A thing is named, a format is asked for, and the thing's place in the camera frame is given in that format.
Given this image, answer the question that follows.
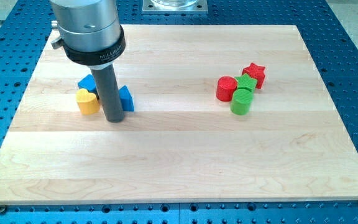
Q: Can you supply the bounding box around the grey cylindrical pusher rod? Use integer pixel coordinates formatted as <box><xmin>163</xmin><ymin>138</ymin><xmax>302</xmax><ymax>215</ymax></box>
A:
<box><xmin>90</xmin><ymin>63</ymin><xmax>125</xmax><ymax>123</ymax></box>

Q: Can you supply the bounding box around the blue triangle block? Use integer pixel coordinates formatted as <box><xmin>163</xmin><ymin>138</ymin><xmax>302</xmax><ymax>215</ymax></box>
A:
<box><xmin>119</xmin><ymin>85</ymin><xmax>135</xmax><ymax>112</ymax></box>

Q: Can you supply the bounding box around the light wooden board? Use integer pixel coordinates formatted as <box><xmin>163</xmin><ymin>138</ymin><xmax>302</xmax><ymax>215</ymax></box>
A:
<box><xmin>0</xmin><ymin>25</ymin><xmax>358</xmax><ymax>205</ymax></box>

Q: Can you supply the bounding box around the left board clamp screw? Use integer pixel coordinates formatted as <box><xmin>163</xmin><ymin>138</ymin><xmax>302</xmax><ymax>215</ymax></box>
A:
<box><xmin>0</xmin><ymin>205</ymin><xmax>7</xmax><ymax>215</ymax></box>

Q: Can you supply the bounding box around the blue cube block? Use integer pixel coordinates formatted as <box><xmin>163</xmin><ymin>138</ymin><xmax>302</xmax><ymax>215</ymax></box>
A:
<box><xmin>77</xmin><ymin>74</ymin><xmax>99</xmax><ymax>98</ymax></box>

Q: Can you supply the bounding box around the yellow heart block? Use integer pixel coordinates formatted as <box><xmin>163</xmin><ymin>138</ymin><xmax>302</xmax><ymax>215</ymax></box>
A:
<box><xmin>75</xmin><ymin>88</ymin><xmax>100</xmax><ymax>115</ymax></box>

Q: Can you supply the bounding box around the red cylinder block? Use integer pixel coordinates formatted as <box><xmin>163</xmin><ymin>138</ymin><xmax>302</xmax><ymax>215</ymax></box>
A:
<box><xmin>216</xmin><ymin>76</ymin><xmax>237</xmax><ymax>101</ymax></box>

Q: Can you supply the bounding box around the green cylinder block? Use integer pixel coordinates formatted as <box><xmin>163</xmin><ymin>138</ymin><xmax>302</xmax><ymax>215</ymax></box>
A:
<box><xmin>230</xmin><ymin>89</ymin><xmax>253</xmax><ymax>115</ymax></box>

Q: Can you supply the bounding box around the green star block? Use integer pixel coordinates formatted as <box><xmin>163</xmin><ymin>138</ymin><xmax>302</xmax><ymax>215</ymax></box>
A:
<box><xmin>234</xmin><ymin>73</ymin><xmax>257</xmax><ymax>93</ymax></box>

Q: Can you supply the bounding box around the red star block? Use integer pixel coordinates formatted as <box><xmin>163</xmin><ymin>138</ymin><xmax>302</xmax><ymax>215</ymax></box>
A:
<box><xmin>242</xmin><ymin>62</ymin><xmax>265</xmax><ymax>89</ymax></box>

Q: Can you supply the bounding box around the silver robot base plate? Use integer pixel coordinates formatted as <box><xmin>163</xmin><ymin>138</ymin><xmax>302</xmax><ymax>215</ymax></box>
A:
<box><xmin>142</xmin><ymin>0</ymin><xmax>208</xmax><ymax>14</ymax></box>

